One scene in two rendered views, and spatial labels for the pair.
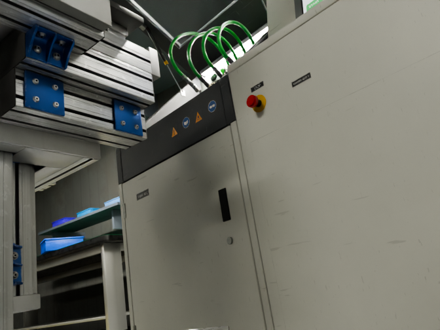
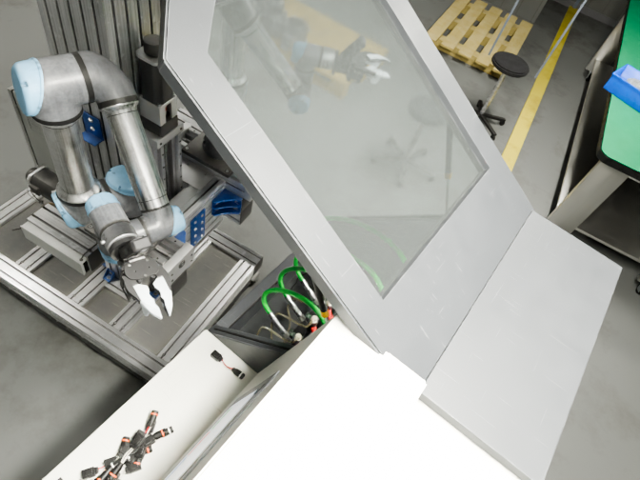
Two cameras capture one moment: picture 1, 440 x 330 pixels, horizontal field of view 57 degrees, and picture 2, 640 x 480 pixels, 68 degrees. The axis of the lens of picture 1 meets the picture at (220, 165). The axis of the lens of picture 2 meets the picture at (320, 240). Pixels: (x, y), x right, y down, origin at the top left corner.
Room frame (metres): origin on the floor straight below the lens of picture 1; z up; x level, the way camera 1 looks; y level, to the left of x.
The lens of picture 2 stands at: (1.14, -0.76, 2.39)
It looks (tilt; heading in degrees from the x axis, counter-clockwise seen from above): 51 degrees down; 68
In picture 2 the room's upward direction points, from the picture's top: 19 degrees clockwise
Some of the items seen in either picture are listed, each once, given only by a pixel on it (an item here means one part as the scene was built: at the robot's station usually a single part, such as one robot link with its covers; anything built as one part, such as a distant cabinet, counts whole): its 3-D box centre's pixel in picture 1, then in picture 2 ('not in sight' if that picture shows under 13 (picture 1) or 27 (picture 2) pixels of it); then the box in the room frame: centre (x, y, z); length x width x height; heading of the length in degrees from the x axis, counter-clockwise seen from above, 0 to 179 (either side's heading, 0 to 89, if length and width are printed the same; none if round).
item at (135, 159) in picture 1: (169, 137); (277, 282); (1.41, 0.17, 0.87); 0.62 x 0.04 x 0.16; 46
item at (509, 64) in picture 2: not in sight; (494, 95); (3.46, 2.36, 0.30); 0.50 x 0.48 x 0.60; 15
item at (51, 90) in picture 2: not in sight; (70, 151); (0.79, 0.23, 1.41); 0.15 x 0.12 x 0.55; 29
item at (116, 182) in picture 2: not in sight; (127, 190); (0.90, 0.29, 1.20); 0.13 x 0.12 x 0.14; 29
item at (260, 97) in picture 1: (255, 102); not in sight; (1.07, -0.13, 0.80); 0.05 x 0.04 x 0.05; 46
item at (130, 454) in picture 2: not in sight; (129, 450); (0.97, -0.43, 1.01); 0.23 x 0.11 x 0.06; 46
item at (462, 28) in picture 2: not in sight; (479, 34); (3.93, 3.78, 0.06); 1.36 x 0.94 x 0.12; 52
